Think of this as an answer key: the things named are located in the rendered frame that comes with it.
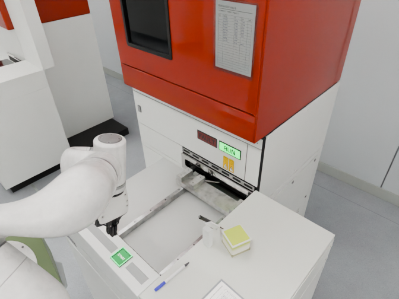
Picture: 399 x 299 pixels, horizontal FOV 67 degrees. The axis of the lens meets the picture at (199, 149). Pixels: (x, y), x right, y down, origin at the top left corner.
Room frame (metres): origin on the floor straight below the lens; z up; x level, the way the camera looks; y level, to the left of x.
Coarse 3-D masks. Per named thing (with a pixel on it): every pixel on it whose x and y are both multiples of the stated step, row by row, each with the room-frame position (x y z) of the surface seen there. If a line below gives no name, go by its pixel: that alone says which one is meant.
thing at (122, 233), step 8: (176, 192) 1.04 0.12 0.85; (184, 192) 1.07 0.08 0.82; (168, 200) 0.99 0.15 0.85; (152, 208) 0.94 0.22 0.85; (160, 208) 0.96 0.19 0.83; (144, 216) 0.90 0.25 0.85; (152, 216) 0.92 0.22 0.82; (128, 224) 0.85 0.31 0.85; (136, 224) 0.86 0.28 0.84; (120, 232) 0.82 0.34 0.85; (128, 232) 0.83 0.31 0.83
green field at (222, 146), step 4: (220, 144) 1.06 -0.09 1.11; (224, 144) 1.05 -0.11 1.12; (220, 148) 1.06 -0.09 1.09; (224, 148) 1.05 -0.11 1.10; (228, 148) 1.03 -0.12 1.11; (232, 148) 1.02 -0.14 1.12; (228, 152) 1.03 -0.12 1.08; (232, 152) 1.02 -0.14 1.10; (236, 152) 1.00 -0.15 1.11; (236, 156) 1.00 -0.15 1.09
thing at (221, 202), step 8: (192, 176) 1.12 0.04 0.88; (184, 184) 1.06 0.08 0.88; (208, 184) 1.06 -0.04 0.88; (192, 192) 1.02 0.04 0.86; (200, 192) 1.00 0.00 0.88; (208, 192) 1.00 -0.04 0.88; (216, 192) 1.00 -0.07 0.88; (208, 200) 0.95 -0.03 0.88; (216, 200) 0.95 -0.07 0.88; (224, 200) 0.95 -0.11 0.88; (232, 200) 0.95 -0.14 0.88; (216, 208) 0.92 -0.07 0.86; (224, 208) 0.90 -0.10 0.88
